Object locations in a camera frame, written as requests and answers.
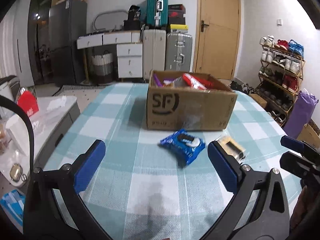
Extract clear cookie pack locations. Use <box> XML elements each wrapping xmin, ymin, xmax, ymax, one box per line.
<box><xmin>217</xmin><ymin>135</ymin><xmax>246</xmax><ymax>163</ymax></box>

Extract blue oreo pack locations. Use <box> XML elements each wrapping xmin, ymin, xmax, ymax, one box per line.
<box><xmin>159</xmin><ymin>129</ymin><xmax>206</xmax><ymax>166</ymax></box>

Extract red white snack bag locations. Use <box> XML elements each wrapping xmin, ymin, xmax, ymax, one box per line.
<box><xmin>182</xmin><ymin>73</ymin><xmax>214</xmax><ymax>90</ymax></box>

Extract purple white snack bag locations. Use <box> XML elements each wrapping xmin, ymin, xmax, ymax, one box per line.
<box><xmin>153</xmin><ymin>74</ymin><xmax>187</xmax><ymax>88</ymax></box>

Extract right hand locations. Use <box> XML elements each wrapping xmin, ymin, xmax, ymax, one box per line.
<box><xmin>289</xmin><ymin>186</ymin><xmax>319</xmax><ymax>239</ymax></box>

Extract small cardboard box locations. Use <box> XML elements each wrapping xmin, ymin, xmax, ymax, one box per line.
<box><xmin>297</xmin><ymin>124</ymin><xmax>320</xmax><ymax>148</ymax></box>

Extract blue patterned bag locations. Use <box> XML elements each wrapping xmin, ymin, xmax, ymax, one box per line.
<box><xmin>1</xmin><ymin>190</ymin><xmax>25</xmax><ymax>233</ymax></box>

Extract purple plastic bag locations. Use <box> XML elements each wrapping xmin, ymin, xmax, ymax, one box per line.
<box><xmin>283</xmin><ymin>88</ymin><xmax>319</xmax><ymax>139</ymax></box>

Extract earbuds case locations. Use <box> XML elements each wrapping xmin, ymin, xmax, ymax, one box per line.
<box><xmin>9</xmin><ymin>163</ymin><xmax>23</xmax><ymax>182</ymax></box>

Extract teal plaid tablecloth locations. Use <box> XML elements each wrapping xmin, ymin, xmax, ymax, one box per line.
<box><xmin>42</xmin><ymin>82</ymin><xmax>303</xmax><ymax>240</ymax></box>

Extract wooden shoe rack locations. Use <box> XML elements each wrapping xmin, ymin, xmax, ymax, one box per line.
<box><xmin>256</xmin><ymin>35</ymin><xmax>305</xmax><ymax>127</ymax></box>

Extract grey side table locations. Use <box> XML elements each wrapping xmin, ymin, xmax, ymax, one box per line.
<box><xmin>1</xmin><ymin>96</ymin><xmax>80</xmax><ymax>187</ymax></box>

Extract red paper bag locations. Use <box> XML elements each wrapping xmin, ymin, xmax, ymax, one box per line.
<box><xmin>16</xmin><ymin>87</ymin><xmax>39</xmax><ymax>117</ymax></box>

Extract patterned floor rug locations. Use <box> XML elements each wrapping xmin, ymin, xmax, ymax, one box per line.
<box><xmin>53</xmin><ymin>85</ymin><xmax>106</xmax><ymax>98</ymax></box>

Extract cardboard SF box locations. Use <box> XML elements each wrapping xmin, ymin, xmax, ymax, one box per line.
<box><xmin>146</xmin><ymin>70</ymin><xmax>238</xmax><ymax>131</ymax></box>

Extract wooden door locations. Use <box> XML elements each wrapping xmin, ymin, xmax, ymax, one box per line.
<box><xmin>193</xmin><ymin>0</ymin><xmax>241</xmax><ymax>80</ymax></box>

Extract woven laundry basket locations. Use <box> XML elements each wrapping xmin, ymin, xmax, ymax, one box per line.
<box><xmin>91</xmin><ymin>50</ymin><xmax>113</xmax><ymax>84</ymax></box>

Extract silver suitcase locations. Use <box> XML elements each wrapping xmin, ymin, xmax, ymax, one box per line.
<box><xmin>165</xmin><ymin>33</ymin><xmax>193</xmax><ymax>72</ymax></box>

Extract white drawer desk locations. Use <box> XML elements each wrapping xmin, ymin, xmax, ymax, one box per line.
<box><xmin>76</xmin><ymin>30</ymin><xmax>143</xmax><ymax>79</ymax></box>

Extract stacked shoe boxes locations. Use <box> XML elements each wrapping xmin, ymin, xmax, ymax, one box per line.
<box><xmin>167</xmin><ymin>4</ymin><xmax>189</xmax><ymax>33</ymax></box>

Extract beige suitcase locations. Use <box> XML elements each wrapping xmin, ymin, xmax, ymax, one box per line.
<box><xmin>143</xmin><ymin>29</ymin><xmax>166</xmax><ymax>80</ymax></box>

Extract dark grey refrigerator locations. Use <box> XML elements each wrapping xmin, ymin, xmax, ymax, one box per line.
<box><xmin>49</xmin><ymin>0</ymin><xmax>87</xmax><ymax>86</ymax></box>

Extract teal suitcase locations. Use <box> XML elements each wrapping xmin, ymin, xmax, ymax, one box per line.
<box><xmin>146</xmin><ymin>0</ymin><xmax>169</xmax><ymax>28</ymax></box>

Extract black bag on desk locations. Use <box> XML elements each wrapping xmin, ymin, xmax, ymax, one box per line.
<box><xmin>124</xmin><ymin>5</ymin><xmax>142</xmax><ymax>30</ymax></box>

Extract black tall cabinet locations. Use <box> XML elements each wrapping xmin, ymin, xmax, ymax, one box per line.
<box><xmin>27</xmin><ymin>0</ymin><xmax>64</xmax><ymax>85</ymax></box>

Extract black cable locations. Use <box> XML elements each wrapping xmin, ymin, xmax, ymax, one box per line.
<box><xmin>0</xmin><ymin>94</ymin><xmax>36</xmax><ymax>174</ymax></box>

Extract arched metal mirror frame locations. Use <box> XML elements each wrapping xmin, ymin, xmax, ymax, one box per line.
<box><xmin>93</xmin><ymin>10</ymin><xmax>128</xmax><ymax>33</ymax></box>

